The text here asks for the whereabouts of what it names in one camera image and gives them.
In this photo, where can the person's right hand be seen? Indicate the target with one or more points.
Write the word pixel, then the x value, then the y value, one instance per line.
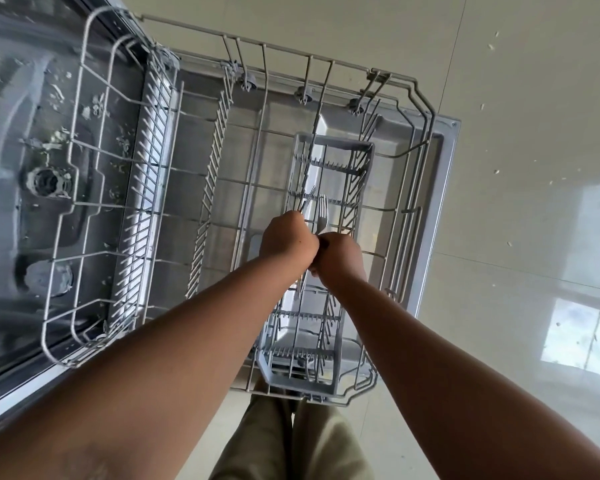
pixel 340 259

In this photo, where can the person's left hand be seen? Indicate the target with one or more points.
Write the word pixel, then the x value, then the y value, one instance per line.
pixel 290 239

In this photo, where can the silver dishwasher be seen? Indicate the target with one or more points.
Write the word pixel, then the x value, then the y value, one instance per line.
pixel 20 219

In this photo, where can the person's left forearm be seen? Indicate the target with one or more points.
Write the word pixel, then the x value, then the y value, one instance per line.
pixel 145 384

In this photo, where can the person's right forearm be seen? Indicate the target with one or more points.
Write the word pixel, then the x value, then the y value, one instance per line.
pixel 470 394

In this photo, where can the person's khaki trousers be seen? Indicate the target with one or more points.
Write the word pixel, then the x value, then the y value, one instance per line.
pixel 260 444

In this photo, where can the dark cutlery basket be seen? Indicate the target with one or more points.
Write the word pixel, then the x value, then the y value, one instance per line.
pixel 347 344

